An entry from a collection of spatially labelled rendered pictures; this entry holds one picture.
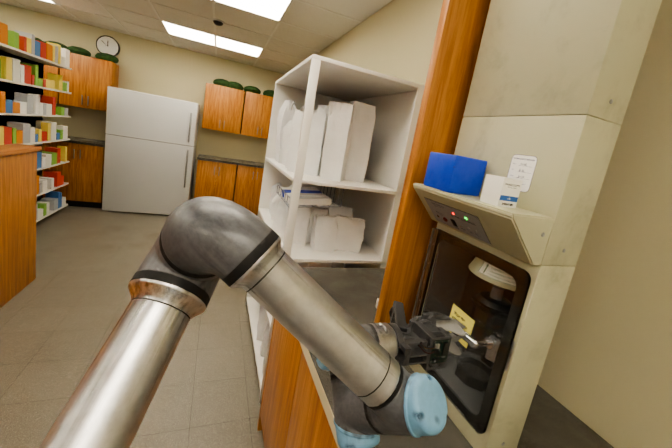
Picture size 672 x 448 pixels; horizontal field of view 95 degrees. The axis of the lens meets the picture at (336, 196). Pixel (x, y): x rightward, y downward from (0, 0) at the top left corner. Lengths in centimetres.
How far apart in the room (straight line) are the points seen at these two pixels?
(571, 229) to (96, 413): 81
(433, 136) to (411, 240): 32
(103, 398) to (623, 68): 95
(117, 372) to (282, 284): 21
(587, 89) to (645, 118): 44
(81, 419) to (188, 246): 21
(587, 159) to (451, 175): 25
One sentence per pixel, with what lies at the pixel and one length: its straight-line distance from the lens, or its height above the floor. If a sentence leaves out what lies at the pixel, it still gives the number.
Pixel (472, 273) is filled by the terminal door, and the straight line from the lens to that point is 85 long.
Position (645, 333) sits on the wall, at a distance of 117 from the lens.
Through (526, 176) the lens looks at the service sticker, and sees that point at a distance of 78.
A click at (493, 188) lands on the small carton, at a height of 154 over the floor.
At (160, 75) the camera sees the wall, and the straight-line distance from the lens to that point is 606.
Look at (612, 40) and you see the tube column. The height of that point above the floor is 184.
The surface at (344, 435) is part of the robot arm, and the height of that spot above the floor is 111.
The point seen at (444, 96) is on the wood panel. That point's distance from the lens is 98.
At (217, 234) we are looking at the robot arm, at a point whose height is 144.
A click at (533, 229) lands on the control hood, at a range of 70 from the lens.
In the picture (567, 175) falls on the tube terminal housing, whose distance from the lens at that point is 74.
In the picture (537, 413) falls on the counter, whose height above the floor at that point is 94.
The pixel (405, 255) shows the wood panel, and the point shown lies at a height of 128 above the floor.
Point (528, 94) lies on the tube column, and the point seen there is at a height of 176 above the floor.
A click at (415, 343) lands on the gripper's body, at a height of 122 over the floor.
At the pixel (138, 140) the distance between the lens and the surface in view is 540.
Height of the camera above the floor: 158
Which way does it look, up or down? 10 degrees down
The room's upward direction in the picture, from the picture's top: 10 degrees clockwise
